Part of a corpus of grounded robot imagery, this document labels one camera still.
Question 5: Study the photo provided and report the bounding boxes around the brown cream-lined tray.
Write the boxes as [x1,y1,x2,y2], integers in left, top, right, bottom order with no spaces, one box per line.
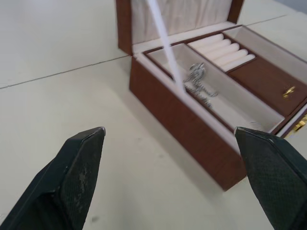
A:
[143,24,307,135]

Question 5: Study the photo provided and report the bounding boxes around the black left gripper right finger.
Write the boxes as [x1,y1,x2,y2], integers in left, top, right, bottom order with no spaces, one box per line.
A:
[234,126,307,230]

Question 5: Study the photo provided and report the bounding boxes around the brown wooden jewelry box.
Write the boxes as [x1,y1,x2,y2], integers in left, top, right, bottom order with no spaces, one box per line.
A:
[114,0,307,192]

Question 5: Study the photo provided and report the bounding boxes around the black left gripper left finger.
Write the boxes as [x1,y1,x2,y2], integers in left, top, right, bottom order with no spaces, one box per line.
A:
[0,126,106,230]

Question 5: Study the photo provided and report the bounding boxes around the white lid stay ribbon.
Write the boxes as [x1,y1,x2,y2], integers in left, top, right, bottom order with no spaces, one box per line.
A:
[146,0,187,96]

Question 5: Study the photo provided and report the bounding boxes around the silver chain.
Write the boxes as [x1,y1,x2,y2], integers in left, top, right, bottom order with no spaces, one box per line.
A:
[182,61,219,109]

